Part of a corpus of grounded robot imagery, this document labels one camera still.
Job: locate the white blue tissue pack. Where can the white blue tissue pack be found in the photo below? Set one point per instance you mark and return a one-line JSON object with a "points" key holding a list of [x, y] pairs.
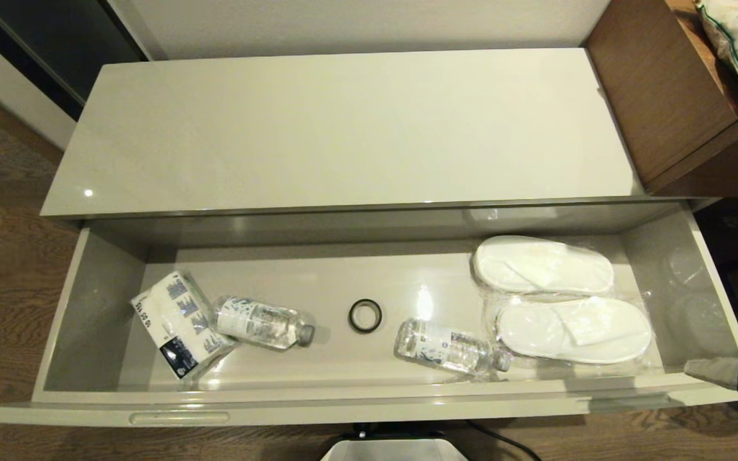
{"points": [[180, 320]]}

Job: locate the brown wooden desk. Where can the brown wooden desk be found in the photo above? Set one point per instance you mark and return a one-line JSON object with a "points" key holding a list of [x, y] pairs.
{"points": [[664, 96]]}

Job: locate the clear water bottle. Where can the clear water bottle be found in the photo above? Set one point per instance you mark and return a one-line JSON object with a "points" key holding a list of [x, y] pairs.
{"points": [[446, 346], [260, 323]]}

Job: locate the beige long drawer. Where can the beige long drawer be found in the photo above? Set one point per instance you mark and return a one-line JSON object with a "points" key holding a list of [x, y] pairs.
{"points": [[318, 282]]}

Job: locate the bagged white slippers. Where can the bagged white slippers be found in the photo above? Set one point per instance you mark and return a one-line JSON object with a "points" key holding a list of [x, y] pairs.
{"points": [[574, 330], [535, 266]]}

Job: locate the beige glossy cabinet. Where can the beige glossy cabinet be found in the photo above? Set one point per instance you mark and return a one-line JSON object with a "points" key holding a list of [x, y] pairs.
{"points": [[343, 128]]}

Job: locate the black glass panel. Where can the black glass panel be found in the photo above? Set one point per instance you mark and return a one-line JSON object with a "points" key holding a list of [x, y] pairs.
{"points": [[55, 38]]}

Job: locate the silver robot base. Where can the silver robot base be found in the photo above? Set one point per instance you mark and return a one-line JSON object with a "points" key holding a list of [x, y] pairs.
{"points": [[394, 451]]}

